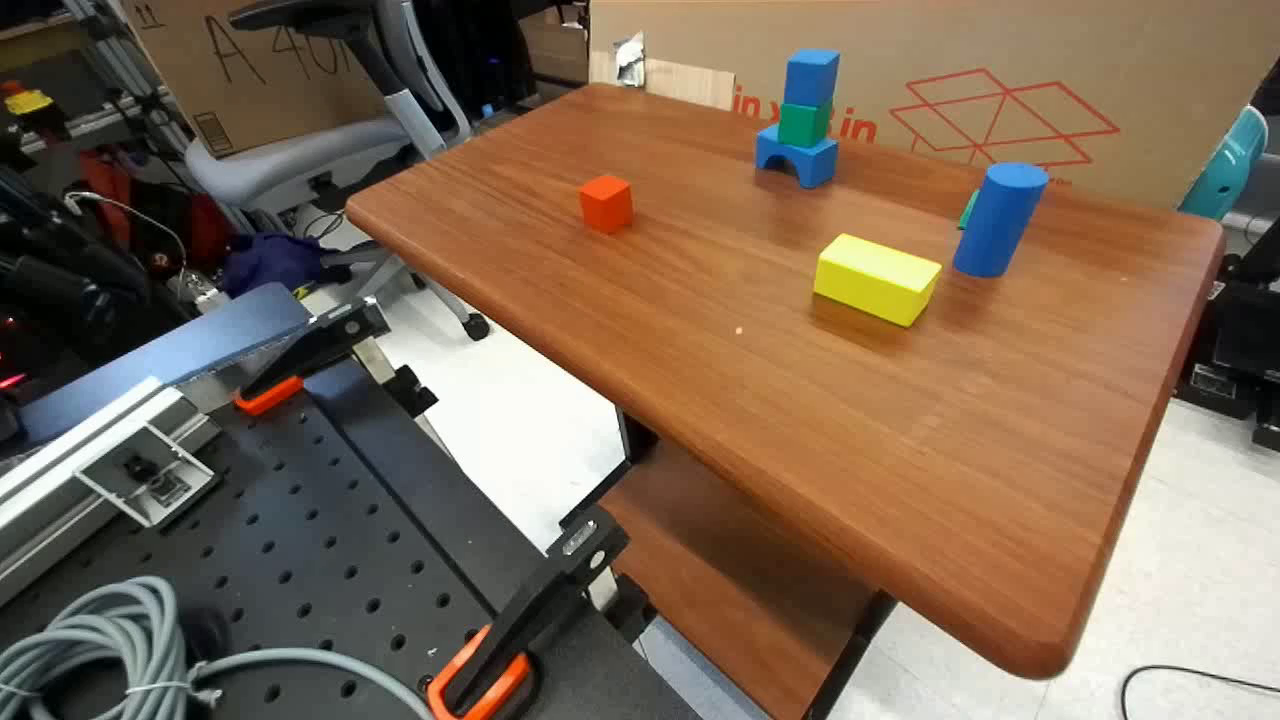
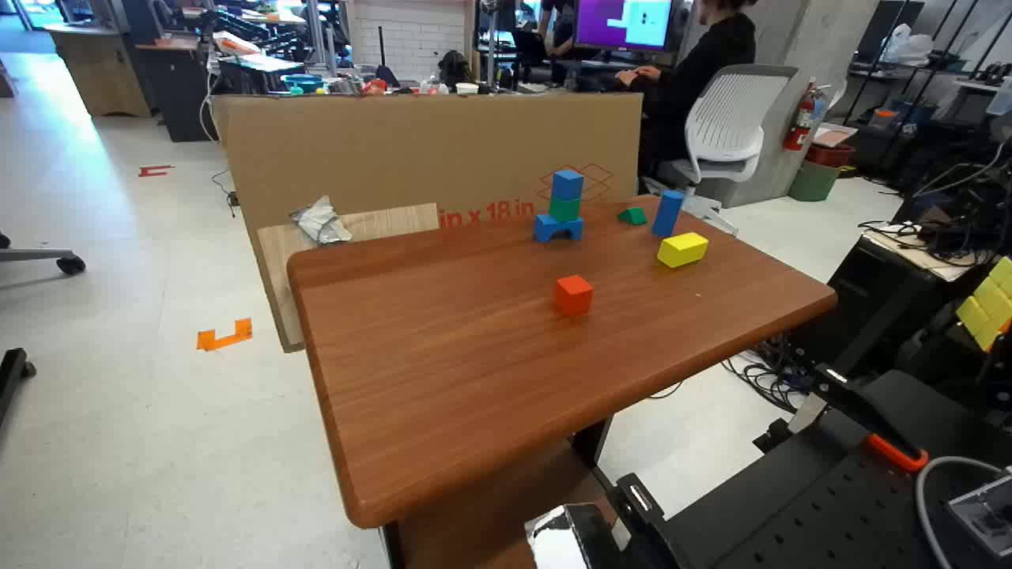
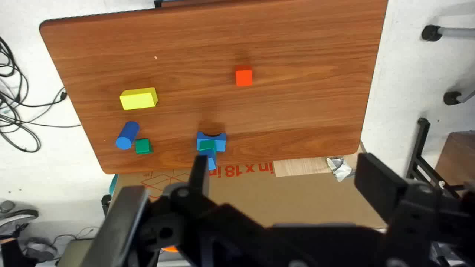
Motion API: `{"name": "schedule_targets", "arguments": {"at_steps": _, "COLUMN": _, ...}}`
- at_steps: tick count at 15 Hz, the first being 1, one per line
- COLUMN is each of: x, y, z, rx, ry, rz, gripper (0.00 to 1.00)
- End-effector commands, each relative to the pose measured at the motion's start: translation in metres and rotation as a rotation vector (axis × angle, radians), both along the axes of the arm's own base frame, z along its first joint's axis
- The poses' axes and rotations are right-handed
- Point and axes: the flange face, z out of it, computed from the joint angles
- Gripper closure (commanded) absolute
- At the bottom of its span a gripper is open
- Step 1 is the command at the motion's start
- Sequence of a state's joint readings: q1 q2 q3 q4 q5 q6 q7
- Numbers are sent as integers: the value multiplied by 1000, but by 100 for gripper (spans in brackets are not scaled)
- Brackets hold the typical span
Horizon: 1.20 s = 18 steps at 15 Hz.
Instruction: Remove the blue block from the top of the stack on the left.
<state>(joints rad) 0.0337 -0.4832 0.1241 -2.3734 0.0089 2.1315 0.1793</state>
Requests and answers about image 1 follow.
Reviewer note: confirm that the blue cube block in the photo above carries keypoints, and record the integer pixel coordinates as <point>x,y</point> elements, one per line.
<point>815,78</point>

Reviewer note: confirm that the orange cube block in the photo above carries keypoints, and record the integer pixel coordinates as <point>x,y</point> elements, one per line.
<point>606,206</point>

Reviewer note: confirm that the yellow rectangular block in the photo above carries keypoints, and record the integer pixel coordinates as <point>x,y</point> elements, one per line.
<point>873,277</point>

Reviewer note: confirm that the blue arch block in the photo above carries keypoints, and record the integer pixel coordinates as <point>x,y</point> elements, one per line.
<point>815,165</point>

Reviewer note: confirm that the green cube block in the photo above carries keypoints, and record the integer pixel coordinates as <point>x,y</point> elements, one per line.
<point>966,208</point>
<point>802,125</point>

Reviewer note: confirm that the blue cylinder block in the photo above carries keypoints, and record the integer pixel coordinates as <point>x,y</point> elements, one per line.
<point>1001,221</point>

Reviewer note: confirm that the wooden table lower shelf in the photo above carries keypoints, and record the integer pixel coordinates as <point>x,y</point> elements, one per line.
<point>734,586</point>

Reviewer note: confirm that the black orange bar clamp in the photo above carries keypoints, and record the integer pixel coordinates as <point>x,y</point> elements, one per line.
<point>532,627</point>
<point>314,352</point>

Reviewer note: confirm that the white paper label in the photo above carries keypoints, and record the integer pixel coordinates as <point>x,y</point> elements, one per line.
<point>628,61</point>

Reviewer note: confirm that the dark blue cloth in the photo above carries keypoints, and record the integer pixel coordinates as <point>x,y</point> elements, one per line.
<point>275,263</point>

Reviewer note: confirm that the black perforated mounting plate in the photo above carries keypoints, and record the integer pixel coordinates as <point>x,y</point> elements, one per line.
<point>307,561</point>

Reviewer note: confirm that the grey office chair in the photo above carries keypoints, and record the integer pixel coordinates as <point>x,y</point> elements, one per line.
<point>307,155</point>

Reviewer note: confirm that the cardboard box with red print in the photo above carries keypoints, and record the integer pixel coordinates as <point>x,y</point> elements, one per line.
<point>932,47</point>

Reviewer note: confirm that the blue-grey metal plate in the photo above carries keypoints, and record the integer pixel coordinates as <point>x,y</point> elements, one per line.
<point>172,352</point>

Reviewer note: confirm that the cardboard box with black lettering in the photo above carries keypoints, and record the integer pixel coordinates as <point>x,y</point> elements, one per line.
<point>252,65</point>

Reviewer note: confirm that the teal chair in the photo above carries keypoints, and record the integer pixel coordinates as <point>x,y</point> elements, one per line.
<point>1225,165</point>

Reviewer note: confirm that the aluminium extrusion rail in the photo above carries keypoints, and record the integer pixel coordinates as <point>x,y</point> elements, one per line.
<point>80,454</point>

